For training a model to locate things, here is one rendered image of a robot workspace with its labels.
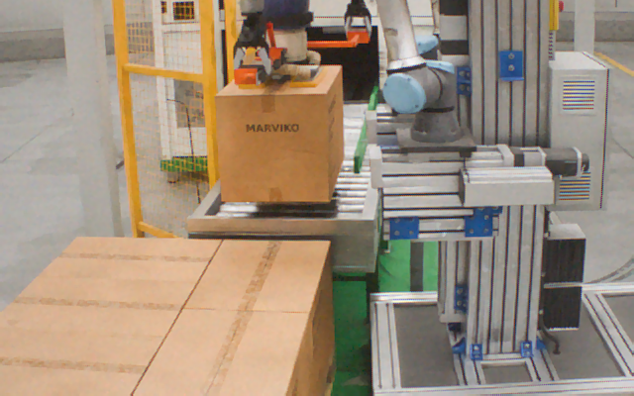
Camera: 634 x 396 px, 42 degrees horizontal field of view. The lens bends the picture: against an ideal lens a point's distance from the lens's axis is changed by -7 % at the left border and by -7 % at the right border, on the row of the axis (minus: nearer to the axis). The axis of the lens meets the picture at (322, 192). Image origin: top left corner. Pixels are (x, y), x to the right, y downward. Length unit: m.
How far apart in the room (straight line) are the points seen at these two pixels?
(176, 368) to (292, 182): 1.05
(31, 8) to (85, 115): 8.65
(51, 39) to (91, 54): 8.47
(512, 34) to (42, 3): 10.41
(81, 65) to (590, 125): 2.34
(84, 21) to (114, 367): 2.03
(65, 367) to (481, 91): 1.50
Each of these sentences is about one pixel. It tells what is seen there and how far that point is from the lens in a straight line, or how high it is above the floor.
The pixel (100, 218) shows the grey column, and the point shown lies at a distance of 4.23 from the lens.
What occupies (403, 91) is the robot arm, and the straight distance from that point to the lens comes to 2.39.
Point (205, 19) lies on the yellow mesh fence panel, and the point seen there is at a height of 1.27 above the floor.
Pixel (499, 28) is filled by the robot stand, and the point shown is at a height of 1.35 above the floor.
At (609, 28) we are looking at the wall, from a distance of 12.32.
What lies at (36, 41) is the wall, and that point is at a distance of 12.58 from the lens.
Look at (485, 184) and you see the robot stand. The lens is 2.47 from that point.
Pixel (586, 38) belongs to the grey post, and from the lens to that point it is 5.97.
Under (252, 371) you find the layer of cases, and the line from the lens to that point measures 2.33.
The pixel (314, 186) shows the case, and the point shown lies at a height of 0.74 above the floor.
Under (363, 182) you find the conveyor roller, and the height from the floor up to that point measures 0.54.
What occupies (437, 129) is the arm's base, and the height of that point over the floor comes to 1.08.
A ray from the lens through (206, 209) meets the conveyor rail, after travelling 3.43.
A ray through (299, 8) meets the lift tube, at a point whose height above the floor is 1.36.
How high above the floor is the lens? 1.69
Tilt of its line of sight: 18 degrees down
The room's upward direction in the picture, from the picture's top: 2 degrees counter-clockwise
